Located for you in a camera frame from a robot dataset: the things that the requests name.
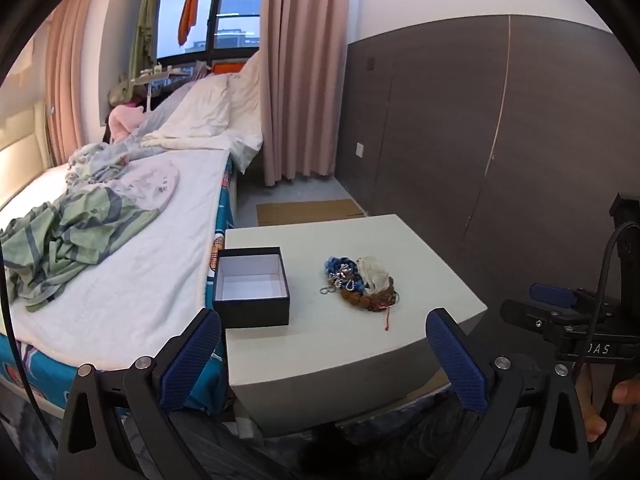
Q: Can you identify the white bed mattress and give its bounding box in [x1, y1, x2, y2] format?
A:
[0, 146, 237, 418]

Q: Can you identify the person's right hand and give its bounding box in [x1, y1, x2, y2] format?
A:
[574, 364, 640, 443]

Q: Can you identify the pink curtain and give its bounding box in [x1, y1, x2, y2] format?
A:
[44, 0, 91, 166]
[259, 0, 349, 186]

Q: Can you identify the white drying rack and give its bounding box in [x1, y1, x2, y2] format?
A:
[126, 65, 191, 112]

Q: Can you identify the white printed shirt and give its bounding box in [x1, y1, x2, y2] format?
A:
[106, 160, 180, 211]

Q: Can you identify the green striped blanket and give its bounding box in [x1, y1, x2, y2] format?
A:
[1, 185, 162, 312]

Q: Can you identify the brown rudraksha bead bracelet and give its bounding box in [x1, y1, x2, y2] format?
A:
[339, 274, 400, 311]

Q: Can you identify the white pillow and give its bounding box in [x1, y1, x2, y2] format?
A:
[141, 73, 262, 152]

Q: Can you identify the pink curtain right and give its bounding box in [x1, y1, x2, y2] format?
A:
[259, 0, 349, 186]

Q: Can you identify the black cable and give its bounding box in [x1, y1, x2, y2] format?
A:
[0, 249, 61, 451]

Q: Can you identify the light blue floral quilt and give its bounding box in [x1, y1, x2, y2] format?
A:
[65, 82, 194, 191]

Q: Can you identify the pink plush toy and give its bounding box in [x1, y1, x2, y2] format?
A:
[107, 105, 146, 144]

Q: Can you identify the pink curtain left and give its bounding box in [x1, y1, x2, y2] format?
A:
[44, 0, 91, 166]

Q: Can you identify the brown cardboard sheet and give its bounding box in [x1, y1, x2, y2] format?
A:
[256, 200, 366, 226]

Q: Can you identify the teal patterned bed sheet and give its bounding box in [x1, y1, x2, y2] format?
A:
[1, 159, 235, 418]

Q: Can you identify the window with dark frame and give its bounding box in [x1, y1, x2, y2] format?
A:
[155, 0, 262, 65]

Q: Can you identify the black jewelry box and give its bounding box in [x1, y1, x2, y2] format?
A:
[213, 247, 291, 330]

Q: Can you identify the orange hanging garment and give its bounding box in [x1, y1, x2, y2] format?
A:
[177, 0, 198, 47]

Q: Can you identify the green hanging garment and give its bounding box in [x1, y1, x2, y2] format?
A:
[129, 0, 158, 79]

